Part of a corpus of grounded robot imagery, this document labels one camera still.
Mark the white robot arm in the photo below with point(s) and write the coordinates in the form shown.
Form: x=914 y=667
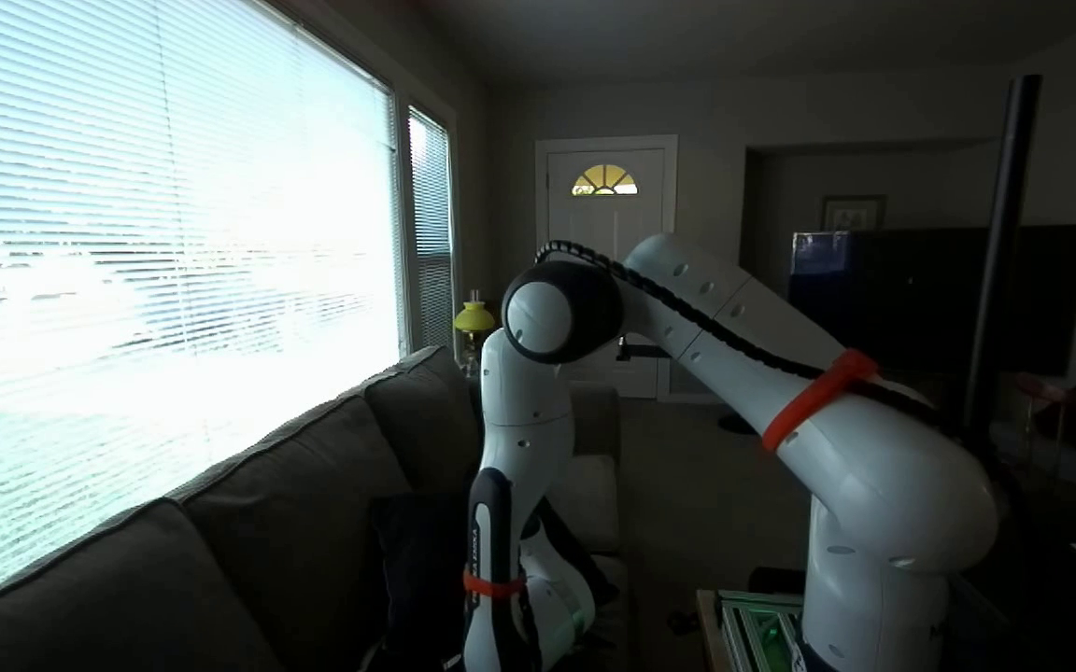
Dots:
x=886 y=499

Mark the black television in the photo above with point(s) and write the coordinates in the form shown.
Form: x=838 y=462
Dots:
x=934 y=302

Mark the wooden table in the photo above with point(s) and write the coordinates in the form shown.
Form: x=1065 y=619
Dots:
x=705 y=629

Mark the narrow side window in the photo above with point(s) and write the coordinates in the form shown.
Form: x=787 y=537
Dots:
x=432 y=226

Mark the dark blue pillow teal piping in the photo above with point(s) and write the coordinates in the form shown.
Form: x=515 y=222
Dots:
x=419 y=584

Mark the grey fabric sofa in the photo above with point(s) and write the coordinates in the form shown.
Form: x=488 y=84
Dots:
x=253 y=537

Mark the white window blinds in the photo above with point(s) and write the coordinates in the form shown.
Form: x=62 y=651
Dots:
x=128 y=248

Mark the black vertical pole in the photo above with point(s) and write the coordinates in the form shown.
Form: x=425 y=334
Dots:
x=1010 y=226

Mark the small framed wall picture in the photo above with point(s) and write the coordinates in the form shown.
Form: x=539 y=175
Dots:
x=855 y=213

